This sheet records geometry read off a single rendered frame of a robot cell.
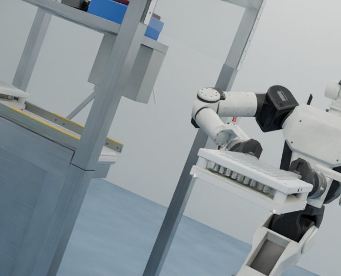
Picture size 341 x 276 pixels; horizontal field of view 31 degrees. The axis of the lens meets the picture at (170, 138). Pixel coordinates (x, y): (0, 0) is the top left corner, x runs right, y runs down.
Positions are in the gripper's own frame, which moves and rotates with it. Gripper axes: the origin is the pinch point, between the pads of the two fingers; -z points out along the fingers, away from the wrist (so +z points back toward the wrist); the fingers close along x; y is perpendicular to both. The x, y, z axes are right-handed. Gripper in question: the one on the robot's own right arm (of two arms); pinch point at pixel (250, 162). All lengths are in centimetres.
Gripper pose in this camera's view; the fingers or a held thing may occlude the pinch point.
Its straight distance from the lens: 171.5
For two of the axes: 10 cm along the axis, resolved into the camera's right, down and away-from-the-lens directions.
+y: -9.3, -3.5, -1.2
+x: -3.6, 9.3, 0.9
